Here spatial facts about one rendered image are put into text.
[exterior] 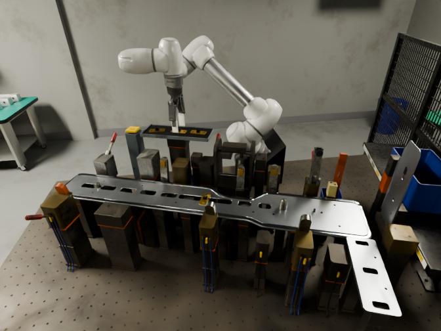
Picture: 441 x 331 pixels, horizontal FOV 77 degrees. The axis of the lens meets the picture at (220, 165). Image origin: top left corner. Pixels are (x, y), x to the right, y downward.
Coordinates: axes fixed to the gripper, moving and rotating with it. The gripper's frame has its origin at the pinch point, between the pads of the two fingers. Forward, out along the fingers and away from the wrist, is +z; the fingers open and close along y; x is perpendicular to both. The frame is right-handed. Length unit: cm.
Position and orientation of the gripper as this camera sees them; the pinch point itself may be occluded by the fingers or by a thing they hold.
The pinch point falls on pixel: (178, 124)
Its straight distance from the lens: 147.8
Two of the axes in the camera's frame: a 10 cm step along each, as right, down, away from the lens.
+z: 0.2, 8.5, 5.2
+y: -2.8, 5.1, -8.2
